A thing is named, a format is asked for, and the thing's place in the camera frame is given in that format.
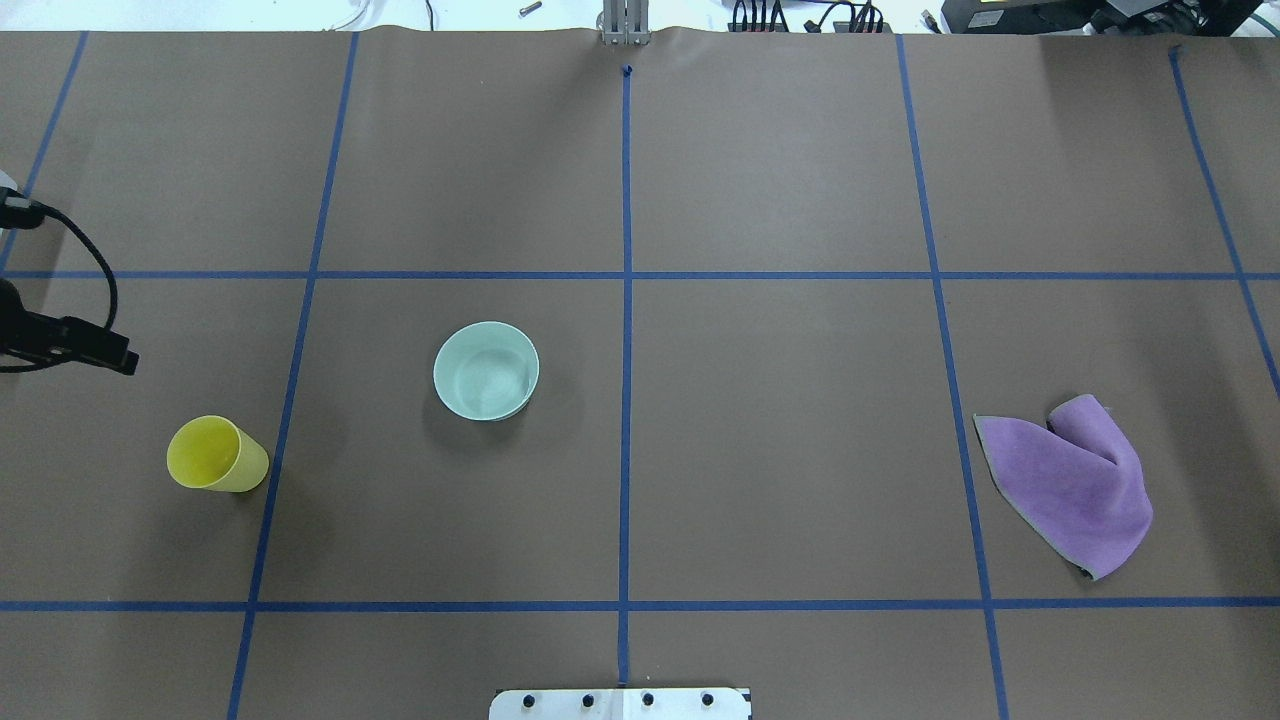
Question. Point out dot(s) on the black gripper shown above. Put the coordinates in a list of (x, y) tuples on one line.
[(44, 339)]

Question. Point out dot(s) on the yellow plastic cup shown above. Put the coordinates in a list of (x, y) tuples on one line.
[(211, 452)]

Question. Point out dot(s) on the purple cloth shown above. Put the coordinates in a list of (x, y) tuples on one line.
[(1076, 480)]

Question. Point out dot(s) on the mint green bowl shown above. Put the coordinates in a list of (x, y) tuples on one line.
[(486, 371)]

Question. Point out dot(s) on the black monitor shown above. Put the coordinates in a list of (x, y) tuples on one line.
[(1125, 18)]

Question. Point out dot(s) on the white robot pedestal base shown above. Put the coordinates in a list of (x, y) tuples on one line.
[(623, 703)]

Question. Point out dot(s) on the black cable connectors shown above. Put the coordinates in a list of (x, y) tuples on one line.
[(814, 17)]

